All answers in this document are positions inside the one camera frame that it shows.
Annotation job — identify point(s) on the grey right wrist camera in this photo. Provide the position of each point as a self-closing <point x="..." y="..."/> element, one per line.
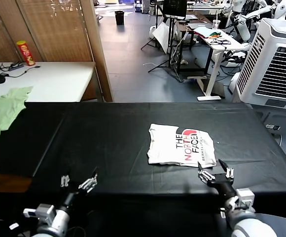
<point x="245" y="197"/>

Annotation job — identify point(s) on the white floor power strip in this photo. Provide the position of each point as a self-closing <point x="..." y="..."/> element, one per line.
<point x="272" y="126"/>

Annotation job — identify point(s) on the red chips can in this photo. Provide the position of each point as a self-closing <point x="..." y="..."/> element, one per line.
<point x="25" y="53"/>

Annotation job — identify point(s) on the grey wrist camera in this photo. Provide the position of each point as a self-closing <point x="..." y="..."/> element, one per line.
<point x="245" y="197"/>
<point x="43" y="212"/>

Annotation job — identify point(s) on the white humanoid robot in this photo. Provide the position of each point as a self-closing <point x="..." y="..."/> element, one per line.
<point x="281" y="7"/>
<point x="242" y="29"/>

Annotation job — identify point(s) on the black monitor stand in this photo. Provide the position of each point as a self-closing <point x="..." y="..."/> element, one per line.
<point x="170" y="44"/>

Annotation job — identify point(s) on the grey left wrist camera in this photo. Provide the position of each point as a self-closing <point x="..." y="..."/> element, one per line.
<point x="43" y="212"/>

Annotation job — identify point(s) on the black monitor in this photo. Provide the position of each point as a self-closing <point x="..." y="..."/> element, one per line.
<point x="173" y="7"/>

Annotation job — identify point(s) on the white side table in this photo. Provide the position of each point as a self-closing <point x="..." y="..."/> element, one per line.
<point x="59" y="81"/>

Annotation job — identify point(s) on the black power strip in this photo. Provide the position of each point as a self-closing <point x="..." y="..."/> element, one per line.
<point x="16" y="66"/>

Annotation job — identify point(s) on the white reflector board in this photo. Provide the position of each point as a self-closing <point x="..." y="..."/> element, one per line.
<point x="161" y="34"/>

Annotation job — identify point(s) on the clear plastic cup with straw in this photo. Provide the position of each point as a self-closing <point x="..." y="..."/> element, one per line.
<point x="216" y="24"/>

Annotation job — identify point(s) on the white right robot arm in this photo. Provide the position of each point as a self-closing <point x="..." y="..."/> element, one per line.
<point x="251" y="227"/>

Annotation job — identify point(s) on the orange green fabric piece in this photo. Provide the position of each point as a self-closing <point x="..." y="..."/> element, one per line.
<point x="215" y="34"/>

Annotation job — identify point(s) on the white air cooler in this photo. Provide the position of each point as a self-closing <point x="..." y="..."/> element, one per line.
<point x="268" y="61"/>

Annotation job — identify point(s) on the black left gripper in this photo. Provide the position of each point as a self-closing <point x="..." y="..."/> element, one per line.
<point x="74" y="193"/>

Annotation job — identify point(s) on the teal cloth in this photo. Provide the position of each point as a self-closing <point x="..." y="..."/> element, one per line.
<point x="202" y="30"/>

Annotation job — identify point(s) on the black table cover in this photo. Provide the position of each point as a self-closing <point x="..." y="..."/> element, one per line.
<point x="108" y="135"/>

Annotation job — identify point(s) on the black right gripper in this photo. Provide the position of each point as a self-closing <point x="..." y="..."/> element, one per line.
<point x="223" y="184"/>

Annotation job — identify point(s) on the white printed t-shirt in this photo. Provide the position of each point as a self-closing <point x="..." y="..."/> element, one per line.
<point x="162" y="148"/>

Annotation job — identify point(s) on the white standing desk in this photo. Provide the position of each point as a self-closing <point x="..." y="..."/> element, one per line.
<point x="231" y="43"/>

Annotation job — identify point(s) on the grey laptop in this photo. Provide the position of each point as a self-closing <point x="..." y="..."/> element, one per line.
<point x="199" y="25"/>

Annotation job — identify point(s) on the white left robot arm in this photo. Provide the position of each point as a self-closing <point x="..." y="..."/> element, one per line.
<point x="56" y="224"/>

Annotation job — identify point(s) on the light green t-shirt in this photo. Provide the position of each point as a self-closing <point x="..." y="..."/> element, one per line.
<point x="0" y="111"/>

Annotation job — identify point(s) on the wooden folding screen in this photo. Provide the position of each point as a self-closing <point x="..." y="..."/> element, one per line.
<point x="59" y="29"/>

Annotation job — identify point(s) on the black trash bin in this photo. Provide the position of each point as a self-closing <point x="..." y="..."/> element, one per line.
<point x="119" y="17"/>

